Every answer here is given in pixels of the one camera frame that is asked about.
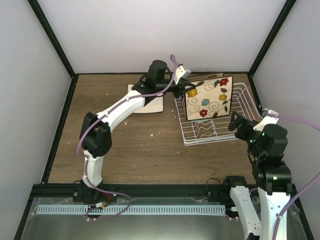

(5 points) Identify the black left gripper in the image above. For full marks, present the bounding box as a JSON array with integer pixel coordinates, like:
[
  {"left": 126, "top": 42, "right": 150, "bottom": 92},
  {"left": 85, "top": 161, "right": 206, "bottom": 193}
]
[{"left": 155, "top": 77, "right": 195, "bottom": 98}]

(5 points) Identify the floral square plate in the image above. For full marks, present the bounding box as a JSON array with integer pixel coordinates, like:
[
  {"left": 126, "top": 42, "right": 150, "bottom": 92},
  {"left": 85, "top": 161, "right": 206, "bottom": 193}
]
[
  {"left": 182, "top": 76, "right": 234, "bottom": 121},
  {"left": 189, "top": 72, "right": 224, "bottom": 79}
]

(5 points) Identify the floral square plate front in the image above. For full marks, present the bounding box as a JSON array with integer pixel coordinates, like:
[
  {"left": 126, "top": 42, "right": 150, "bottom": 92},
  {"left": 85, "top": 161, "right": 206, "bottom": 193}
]
[{"left": 182, "top": 76, "right": 234, "bottom": 121}]

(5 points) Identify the plain white square plate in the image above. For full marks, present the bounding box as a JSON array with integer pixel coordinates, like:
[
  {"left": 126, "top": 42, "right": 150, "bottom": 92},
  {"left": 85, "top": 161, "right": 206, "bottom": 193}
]
[{"left": 123, "top": 84, "right": 164, "bottom": 115}]

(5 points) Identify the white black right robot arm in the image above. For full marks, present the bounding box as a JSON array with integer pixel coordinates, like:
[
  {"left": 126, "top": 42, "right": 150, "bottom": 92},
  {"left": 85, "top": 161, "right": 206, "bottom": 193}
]
[{"left": 222, "top": 110, "right": 293, "bottom": 240}]

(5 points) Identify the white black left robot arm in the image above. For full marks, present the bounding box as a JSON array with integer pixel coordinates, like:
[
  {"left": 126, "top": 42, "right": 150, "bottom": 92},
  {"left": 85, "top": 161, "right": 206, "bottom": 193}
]
[{"left": 77, "top": 55, "right": 234, "bottom": 202}]

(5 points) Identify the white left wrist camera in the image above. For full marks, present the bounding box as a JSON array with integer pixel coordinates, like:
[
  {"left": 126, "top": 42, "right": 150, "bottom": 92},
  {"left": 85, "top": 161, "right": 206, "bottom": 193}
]
[{"left": 173, "top": 64, "right": 191, "bottom": 85}]

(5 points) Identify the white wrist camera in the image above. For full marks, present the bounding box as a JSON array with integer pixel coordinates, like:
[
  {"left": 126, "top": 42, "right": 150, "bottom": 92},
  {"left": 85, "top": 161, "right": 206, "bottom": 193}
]
[
  {"left": 173, "top": 64, "right": 191, "bottom": 85},
  {"left": 253, "top": 108, "right": 279, "bottom": 132}
]

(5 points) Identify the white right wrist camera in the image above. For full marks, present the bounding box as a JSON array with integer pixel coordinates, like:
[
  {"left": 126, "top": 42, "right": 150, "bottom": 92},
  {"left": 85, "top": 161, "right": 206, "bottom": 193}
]
[{"left": 253, "top": 108, "right": 279, "bottom": 132}]

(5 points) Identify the white wire dish rack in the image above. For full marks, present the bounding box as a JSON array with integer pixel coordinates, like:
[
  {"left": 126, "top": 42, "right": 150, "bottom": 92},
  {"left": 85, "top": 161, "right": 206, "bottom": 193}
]
[{"left": 174, "top": 82, "right": 260, "bottom": 146}]

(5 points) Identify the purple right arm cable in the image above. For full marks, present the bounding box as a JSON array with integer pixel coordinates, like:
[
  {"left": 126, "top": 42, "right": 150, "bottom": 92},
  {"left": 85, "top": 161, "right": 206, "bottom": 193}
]
[{"left": 264, "top": 108, "right": 320, "bottom": 240}]

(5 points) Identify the white slotted cable duct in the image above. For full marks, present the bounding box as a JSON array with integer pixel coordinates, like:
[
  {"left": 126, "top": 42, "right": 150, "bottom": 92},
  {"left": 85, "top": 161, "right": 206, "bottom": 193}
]
[{"left": 36, "top": 204, "right": 226, "bottom": 216}]

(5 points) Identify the black aluminium frame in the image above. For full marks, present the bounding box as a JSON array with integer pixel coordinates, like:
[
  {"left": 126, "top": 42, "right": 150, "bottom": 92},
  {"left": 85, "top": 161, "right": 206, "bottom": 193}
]
[{"left": 13, "top": 0, "right": 315, "bottom": 240}]

